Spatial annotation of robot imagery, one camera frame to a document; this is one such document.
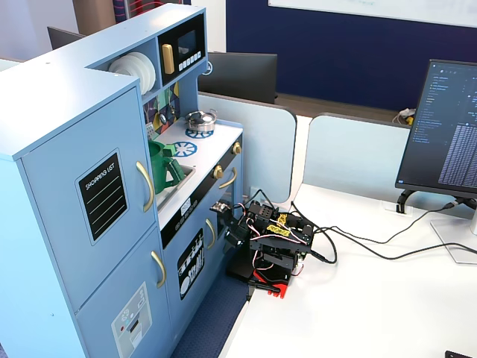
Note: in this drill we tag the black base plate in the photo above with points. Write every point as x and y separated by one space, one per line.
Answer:
240 270

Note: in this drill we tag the black flat device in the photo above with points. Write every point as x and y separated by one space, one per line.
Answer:
462 355

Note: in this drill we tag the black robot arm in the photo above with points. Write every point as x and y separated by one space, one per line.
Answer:
287 257

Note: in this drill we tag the silver monitor stand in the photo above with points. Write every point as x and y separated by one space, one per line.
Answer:
452 238

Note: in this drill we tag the lit computer monitor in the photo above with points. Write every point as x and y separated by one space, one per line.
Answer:
439 123

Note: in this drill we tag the hanging toy spatula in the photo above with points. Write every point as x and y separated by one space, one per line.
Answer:
171 108

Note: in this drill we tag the black toy microwave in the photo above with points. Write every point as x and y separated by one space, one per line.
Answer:
199 33

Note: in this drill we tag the white toy plate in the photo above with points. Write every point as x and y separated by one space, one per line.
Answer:
153 76
123 66

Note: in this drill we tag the blue ice dispenser cabinet door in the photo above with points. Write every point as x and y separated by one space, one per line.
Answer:
112 283

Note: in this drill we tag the gold toy stove knob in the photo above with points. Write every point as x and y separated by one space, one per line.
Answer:
219 171
236 148

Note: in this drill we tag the white wall whiteboard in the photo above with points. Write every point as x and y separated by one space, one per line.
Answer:
372 7

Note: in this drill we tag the black desk bracket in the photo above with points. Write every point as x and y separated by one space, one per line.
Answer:
404 199

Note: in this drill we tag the blue dishwasher print door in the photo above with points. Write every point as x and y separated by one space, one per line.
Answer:
206 268

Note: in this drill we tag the white plates stack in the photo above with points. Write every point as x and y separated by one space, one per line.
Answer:
146 71

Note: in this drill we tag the light blue desk divider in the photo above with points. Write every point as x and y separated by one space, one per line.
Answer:
261 149
354 156

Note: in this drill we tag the silver toy sink basin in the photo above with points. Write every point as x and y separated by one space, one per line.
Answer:
175 192

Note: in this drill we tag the brown wooden cabinet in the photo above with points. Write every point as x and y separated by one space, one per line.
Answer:
93 15

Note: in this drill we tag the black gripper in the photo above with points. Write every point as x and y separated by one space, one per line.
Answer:
228 226

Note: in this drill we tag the blue toy oven door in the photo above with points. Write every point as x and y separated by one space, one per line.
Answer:
239 186

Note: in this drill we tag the dark switched-off monitor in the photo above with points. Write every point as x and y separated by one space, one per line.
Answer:
242 74
61 37

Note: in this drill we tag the silver toy pot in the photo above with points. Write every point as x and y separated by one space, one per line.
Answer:
201 120

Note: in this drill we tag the yellow and white plug bundle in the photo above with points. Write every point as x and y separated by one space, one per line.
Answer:
408 113

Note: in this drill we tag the blue toy play kitchen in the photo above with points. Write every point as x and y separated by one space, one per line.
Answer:
44 93

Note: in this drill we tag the red table clamp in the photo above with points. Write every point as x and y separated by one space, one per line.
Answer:
279 289

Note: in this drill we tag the hanging toy ladle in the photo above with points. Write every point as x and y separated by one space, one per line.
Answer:
162 118

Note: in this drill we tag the blue shopping list cabinet door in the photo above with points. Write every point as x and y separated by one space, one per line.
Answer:
56 209

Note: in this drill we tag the small wrist camera board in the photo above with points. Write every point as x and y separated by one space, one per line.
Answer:
221 206

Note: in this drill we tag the green toy faucet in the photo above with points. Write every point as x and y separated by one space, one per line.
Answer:
160 171

